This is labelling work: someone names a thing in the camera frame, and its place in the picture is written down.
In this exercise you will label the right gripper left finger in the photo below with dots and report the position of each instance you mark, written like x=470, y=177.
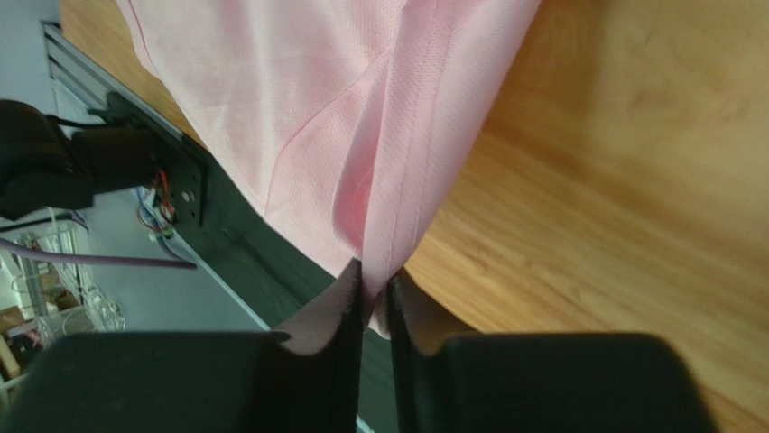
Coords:
x=324, y=354

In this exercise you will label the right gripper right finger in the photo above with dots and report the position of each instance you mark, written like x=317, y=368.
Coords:
x=419, y=327

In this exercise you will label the pink t shirt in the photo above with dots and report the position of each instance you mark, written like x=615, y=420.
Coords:
x=343, y=123

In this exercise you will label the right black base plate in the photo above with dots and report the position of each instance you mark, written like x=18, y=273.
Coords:
x=198, y=189

